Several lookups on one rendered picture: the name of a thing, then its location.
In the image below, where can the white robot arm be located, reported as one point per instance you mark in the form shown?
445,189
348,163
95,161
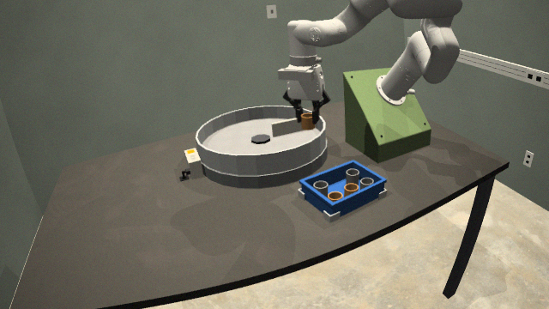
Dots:
441,51

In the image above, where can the bronze bushing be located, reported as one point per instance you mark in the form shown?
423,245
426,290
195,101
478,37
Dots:
306,121
350,189
334,196

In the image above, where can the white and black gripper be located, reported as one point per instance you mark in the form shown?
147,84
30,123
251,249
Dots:
314,91

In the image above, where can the blue tray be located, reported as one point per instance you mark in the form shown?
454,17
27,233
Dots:
336,179

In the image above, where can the grey metal bushing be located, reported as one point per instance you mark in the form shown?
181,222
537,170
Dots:
321,187
352,176
365,182

